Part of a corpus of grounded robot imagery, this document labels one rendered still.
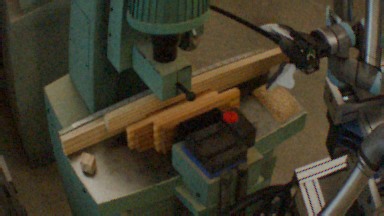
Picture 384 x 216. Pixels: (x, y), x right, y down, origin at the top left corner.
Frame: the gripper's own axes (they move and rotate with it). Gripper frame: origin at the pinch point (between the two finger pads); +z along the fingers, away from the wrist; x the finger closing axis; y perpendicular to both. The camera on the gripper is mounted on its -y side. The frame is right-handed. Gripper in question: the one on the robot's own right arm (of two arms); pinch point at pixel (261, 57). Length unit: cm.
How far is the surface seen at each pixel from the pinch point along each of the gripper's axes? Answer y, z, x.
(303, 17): -151, -153, 83
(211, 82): -18.6, 0.9, 14.6
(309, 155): -66, -79, 102
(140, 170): -9.9, 24.9, 22.7
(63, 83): -60, 26, 23
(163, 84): -13.0, 15.3, 7.0
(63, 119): -45, 32, 26
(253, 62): -18.3, -11.0, 13.1
